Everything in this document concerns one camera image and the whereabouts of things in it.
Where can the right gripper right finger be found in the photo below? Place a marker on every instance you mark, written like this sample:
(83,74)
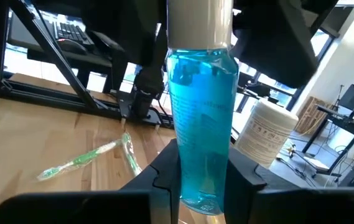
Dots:
(288,208)

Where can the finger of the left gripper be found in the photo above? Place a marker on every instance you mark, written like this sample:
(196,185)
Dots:
(273,40)
(133,28)

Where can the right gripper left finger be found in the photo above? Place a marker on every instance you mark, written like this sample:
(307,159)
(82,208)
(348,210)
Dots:
(102,208)

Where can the green toothbrush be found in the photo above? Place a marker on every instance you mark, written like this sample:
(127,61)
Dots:
(131,155)
(83,159)

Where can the blue mouthwash bottle white cap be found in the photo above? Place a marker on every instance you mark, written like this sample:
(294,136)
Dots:
(203,118)

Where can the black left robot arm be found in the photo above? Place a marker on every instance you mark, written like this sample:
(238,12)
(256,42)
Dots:
(144,93)

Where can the grey desk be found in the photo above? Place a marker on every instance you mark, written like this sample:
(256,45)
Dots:
(99,62)

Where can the black keyboard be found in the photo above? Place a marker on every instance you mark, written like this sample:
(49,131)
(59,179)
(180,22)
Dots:
(71,31)

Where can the black computer mouse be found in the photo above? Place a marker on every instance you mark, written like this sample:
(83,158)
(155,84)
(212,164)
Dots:
(71,46)

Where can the white wipes canister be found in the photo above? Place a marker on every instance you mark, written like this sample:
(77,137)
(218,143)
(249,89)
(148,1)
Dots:
(267,133)

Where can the wooden crate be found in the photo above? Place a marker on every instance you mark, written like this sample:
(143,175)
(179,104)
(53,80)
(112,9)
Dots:
(307,115)

